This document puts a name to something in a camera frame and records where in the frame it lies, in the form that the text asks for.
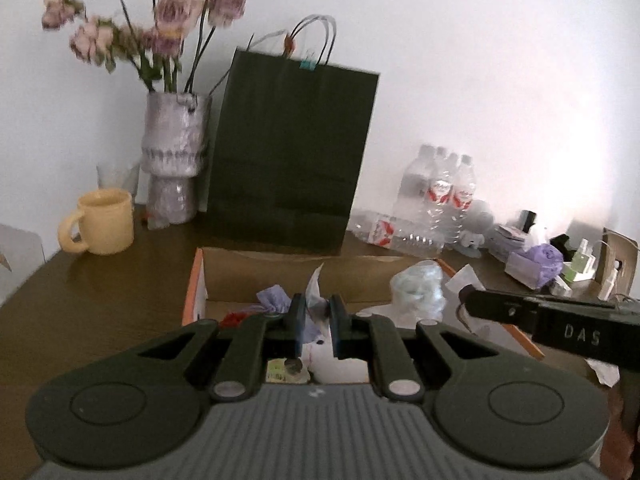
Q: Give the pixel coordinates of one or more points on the brown cardboard piece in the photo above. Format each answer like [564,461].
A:
[622,255]

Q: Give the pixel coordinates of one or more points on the clear glass cup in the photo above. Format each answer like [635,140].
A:
[115,177]

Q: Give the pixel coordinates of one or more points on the small black object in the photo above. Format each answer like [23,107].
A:
[561,246]

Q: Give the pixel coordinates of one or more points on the dark green paper bag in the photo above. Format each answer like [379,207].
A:
[290,160]

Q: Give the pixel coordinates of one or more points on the teal binder clip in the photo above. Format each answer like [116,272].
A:
[307,65]

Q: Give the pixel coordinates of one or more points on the red cardboard box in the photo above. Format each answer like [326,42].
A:
[260,270]

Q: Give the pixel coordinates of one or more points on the clear plastic wrapper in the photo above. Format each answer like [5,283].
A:
[155,219]

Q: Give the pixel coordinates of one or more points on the purple tissue box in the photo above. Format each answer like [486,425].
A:
[537,265]

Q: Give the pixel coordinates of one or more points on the small white spray bottle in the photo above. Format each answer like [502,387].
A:
[608,282]

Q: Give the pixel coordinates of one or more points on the dried pink rose bouquet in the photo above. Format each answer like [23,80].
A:
[172,10]

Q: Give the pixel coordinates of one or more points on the small white tube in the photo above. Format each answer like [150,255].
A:
[561,286]

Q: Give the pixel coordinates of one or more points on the small white carton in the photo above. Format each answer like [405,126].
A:
[507,242]

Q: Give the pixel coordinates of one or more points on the yellow mug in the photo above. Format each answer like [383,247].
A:
[107,225]

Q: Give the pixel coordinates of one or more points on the green tissue packet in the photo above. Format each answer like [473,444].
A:
[275,371]

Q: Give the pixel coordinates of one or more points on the clear plastic bag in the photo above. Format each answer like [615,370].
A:
[417,287]

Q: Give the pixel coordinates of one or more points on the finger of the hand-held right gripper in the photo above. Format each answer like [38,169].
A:
[500,307]

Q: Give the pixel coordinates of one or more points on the silver textured vase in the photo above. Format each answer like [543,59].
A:
[172,135]

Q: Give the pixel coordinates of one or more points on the white printed board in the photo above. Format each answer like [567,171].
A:
[20,260]

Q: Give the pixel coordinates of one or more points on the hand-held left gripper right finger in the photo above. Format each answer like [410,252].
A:
[336,327]

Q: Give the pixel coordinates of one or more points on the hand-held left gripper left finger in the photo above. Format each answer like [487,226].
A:
[298,322]

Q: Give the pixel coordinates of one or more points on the small white robot toy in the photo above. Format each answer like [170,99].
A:
[475,225]

